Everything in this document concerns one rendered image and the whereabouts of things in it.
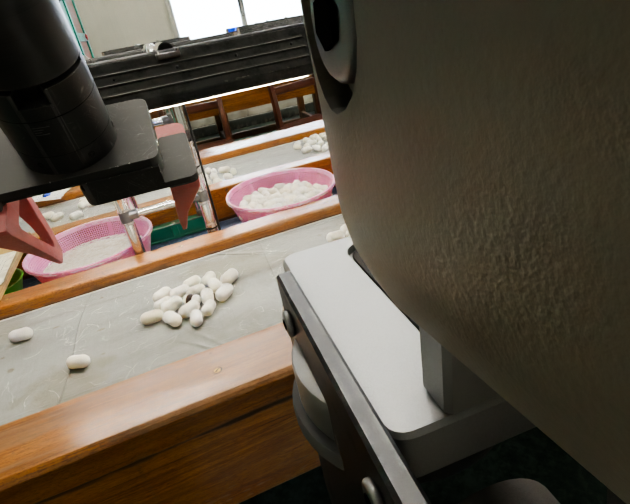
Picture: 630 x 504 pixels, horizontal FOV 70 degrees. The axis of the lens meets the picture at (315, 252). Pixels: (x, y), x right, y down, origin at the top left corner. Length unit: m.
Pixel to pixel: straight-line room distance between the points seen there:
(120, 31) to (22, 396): 5.21
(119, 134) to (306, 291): 0.20
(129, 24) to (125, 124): 5.43
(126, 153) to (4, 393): 0.52
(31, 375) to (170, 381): 0.25
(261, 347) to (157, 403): 0.14
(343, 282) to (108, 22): 5.64
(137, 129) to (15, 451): 0.41
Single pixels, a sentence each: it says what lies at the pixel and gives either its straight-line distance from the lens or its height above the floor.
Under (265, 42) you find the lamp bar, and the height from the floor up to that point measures 1.10.
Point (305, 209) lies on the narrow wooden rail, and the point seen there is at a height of 0.76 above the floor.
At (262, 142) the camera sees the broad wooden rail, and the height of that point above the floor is 0.76.
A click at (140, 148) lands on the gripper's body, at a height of 1.07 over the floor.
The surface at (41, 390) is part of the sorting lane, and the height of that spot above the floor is 0.74.
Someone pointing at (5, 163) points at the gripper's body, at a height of 1.08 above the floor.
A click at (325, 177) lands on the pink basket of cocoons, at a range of 1.16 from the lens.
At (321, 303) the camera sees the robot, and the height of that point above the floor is 1.04.
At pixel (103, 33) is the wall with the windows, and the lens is 5.77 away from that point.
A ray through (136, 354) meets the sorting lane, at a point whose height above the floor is 0.74.
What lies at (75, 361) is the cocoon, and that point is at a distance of 0.73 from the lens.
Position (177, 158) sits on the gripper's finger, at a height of 1.05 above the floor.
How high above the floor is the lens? 1.13
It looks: 28 degrees down
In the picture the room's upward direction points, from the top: 11 degrees counter-clockwise
